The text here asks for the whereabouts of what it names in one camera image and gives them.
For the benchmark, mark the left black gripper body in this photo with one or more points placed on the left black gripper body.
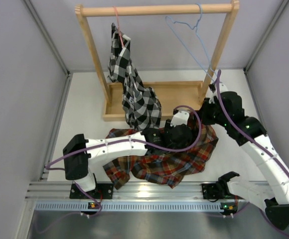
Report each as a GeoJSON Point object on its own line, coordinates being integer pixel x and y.
{"type": "Point", "coordinates": [168, 125]}

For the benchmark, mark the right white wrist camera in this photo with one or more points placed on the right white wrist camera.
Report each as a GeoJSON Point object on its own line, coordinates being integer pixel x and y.
{"type": "Point", "coordinates": [215, 90]}

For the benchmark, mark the aluminium frame post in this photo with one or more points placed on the aluminium frame post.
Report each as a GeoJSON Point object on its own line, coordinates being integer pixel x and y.
{"type": "Point", "coordinates": [266, 34]}
{"type": "Point", "coordinates": [43, 30]}

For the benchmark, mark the aluminium mounting rail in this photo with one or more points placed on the aluminium mounting rail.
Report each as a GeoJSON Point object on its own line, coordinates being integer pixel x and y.
{"type": "Point", "coordinates": [132, 191]}

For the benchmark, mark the slotted grey cable duct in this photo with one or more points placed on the slotted grey cable duct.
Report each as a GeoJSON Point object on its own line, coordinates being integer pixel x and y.
{"type": "Point", "coordinates": [85, 206]}

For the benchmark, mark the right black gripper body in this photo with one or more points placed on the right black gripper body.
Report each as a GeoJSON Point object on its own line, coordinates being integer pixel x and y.
{"type": "Point", "coordinates": [211, 115]}

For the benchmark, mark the wooden clothes rack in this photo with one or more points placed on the wooden clothes rack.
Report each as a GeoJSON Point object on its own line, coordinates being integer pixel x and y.
{"type": "Point", "coordinates": [171, 94]}

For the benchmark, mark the blue wire hanger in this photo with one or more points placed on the blue wire hanger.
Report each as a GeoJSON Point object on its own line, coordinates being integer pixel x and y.
{"type": "Point", "coordinates": [189, 37]}

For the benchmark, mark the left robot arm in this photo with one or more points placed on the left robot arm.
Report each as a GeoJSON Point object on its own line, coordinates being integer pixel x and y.
{"type": "Point", "coordinates": [82, 153]}

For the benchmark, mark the right aluminium frame post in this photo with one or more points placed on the right aluminium frame post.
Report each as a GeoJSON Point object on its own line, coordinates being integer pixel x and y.
{"type": "Point", "coordinates": [266, 34]}

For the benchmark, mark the left aluminium frame post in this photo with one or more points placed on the left aluminium frame post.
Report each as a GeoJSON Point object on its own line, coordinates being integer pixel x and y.
{"type": "Point", "coordinates": [43, 30]}

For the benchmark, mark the black white checkered shirt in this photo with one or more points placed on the black white checkered shirt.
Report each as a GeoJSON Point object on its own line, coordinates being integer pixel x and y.
{"type": "Point", "coordinates": [141, 106]}

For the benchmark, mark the red brown plaid shirt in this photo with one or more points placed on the red brown plaid shirt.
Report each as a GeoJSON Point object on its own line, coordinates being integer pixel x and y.
{"type": "Point", "coordinates": [166, 169]}

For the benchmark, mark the pink wire hanger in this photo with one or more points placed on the pink wire hanger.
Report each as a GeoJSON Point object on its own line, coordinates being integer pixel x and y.
{"type": "Point", "coordinates": [118, 23]}

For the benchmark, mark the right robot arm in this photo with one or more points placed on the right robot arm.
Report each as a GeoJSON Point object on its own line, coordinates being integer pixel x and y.
{"type": "Point", "coordinates": [226, 110]}

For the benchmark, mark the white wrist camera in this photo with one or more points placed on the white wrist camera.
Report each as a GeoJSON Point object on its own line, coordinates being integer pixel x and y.
{"type": "Point", "coordinates": [180, 118]}
{"type": "Point", "coordinates": [215, 90]}

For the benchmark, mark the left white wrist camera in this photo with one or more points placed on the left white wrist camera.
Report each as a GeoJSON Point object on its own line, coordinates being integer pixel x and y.
{"type": "Point", "coordinates": [180, 118]}

